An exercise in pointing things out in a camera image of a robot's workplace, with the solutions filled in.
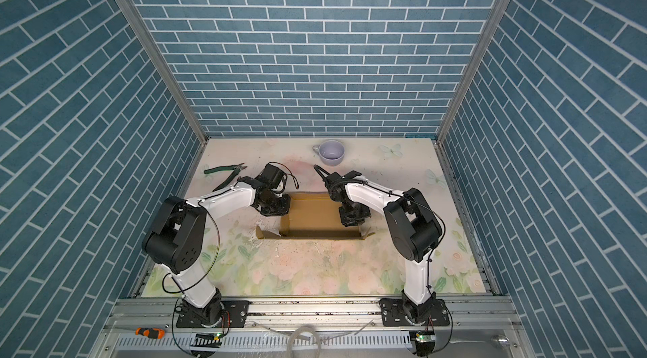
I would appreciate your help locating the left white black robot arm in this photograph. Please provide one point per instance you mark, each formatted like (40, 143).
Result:
(175, 237)

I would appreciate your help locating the aluminium mounting rail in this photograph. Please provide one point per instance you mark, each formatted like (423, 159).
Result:
(472, 311)

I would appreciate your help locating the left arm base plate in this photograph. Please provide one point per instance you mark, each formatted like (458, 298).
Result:
(227, 314)

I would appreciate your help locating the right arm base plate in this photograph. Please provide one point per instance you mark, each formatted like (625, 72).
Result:
(400, 312)

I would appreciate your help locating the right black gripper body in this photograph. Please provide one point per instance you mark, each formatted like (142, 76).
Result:
(352, 215)

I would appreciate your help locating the orange black screwdriver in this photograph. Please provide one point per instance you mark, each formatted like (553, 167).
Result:
(151, 333)

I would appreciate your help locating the brown cardboard box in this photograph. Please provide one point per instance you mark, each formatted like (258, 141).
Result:
(313, 216)

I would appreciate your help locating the lavender ceramic cup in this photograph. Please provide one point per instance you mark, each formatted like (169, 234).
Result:
(330, 152)

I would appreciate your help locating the clear plastic tube loop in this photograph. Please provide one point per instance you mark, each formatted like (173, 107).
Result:
(309, 336)

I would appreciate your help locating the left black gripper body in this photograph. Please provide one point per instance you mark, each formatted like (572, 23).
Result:
(276, 205)

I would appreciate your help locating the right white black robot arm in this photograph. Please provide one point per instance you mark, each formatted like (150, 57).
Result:
(415, 230)

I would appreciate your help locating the white slotted cable duct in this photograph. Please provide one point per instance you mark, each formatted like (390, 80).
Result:
(263, 341)

